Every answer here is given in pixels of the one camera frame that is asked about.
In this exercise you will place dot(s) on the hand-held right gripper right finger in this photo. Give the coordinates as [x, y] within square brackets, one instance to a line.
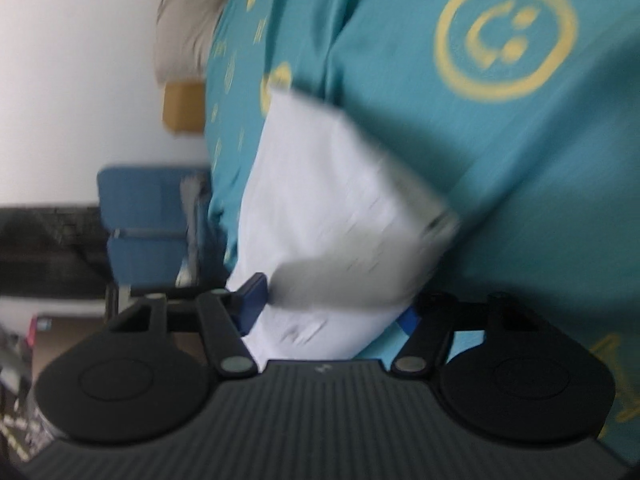
[410, 322]

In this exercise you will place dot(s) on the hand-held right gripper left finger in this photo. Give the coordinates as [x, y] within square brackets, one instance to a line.
[252, 302]

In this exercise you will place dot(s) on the white t-shirt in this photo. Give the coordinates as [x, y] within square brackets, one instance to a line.
[325, 200]

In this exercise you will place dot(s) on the blue covered chair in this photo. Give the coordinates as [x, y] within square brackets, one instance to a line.
[145, 260]
[145, 195]

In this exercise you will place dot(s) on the grey cloth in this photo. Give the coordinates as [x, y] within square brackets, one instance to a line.
[192, 200]

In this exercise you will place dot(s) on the teal printed bed sheet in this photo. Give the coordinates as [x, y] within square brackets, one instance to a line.
[500, 160]

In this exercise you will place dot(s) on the mustard yellow headboard cushion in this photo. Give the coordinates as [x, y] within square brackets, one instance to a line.
[185, 107]

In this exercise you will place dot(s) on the dark metal security door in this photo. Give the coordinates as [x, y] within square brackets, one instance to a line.
[50, 250]

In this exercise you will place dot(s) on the grey pillow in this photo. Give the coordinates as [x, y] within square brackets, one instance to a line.
[185, 25]

